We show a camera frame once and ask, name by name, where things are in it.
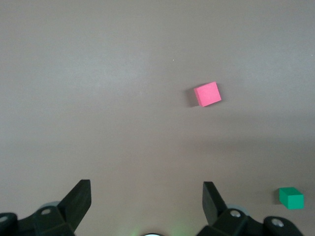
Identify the red foam cube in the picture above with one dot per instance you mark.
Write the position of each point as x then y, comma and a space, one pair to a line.
208, 94

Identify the green foam cube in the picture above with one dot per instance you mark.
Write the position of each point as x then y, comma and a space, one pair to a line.
291, 200

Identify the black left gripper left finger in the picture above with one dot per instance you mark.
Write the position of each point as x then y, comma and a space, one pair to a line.
76, 206

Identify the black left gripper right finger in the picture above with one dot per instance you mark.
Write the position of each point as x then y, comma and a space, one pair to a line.
216, 209

